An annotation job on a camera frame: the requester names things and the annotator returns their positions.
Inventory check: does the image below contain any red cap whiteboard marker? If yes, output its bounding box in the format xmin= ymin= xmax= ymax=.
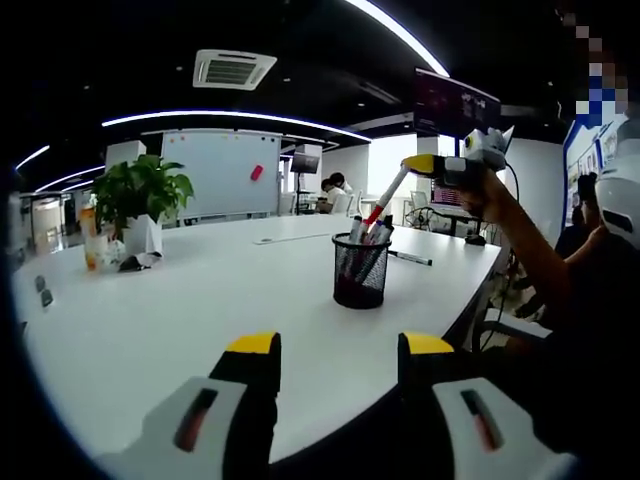
xmin=366 ymin=167 xmax=411 ymax=232

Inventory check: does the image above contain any small black and white object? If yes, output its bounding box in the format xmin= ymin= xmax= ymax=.
xmin=118 ymin=252 xmax=164 ymax=273

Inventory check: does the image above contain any white rolling whiteboard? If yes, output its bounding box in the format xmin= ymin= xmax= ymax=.
xmin=160 ymin=129 xmax=281 ymax=221

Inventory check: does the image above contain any large hanging black monitor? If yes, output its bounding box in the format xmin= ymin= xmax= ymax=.
xmin=413 ymin=67 xmax=503 ymax=144

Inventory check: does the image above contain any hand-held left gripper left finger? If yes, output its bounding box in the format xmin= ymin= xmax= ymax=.
xmin=97 ymin=329 xmax=282 ymax=480

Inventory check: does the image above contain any orange drink bottle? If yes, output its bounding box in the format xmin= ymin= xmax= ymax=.
xmin=78 ymin=204 xmax=101 ymax=271

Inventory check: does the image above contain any patterned white cup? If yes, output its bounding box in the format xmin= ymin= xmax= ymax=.
xmin=87 ymin=234 xmax=126 ymax=266

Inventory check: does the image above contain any white table cable hatch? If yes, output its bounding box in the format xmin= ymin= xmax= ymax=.
xmin=253 ymin=231 xmax=346 ymax=246

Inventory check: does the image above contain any green plant in white pot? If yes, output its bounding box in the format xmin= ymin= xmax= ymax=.
xmin=92 ymin=153 xmax=195 ymax=257

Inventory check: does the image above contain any person's black shirt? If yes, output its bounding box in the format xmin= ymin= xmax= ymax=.
xmin=449 ymin=239 xmax=640 ymax=480

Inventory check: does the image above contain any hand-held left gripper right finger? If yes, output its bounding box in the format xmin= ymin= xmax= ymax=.
xmin=397 ymin=330 xmax=576 ymax=480

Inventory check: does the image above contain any person's right hand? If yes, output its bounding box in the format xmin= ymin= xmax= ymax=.
xmin=459 ymin=172 xmax=506 ymax=221

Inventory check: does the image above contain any short ceiling light strip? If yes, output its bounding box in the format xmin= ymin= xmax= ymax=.
xmin=14 ymin=144 xmax=51 ymax=171
xmin=34 ymin=164 xmax=106 ymax=194

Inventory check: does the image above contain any white ceiling air vent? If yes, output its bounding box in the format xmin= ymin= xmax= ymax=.
xmin=192 ymin=48 xmax=278 ymax=91

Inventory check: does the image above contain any black monitor on stand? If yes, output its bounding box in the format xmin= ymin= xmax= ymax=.
xmin=291 ymin=152 xmax=321 ymax=175

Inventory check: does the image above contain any long curved ceiling light strip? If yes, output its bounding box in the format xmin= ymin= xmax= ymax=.
xmin=344 ymin=0 xmax=451 ymax=79

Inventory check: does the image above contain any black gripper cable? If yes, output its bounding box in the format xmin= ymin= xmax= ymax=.
xmin=502 ymin=159 xmax=522 ymax=211

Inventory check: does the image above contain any grey chair armrest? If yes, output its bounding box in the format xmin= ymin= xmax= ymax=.
xmin=479 ymin=307 xmax=551 ymax=351

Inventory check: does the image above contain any blue and white wall poster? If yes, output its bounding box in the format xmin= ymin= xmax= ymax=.
xmin=562 ymin=117 xmax=629 ymax=236

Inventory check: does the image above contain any black mesh pen holder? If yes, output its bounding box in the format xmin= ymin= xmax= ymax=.
xmin=331 ymin=231 xmax=393 ymax=310

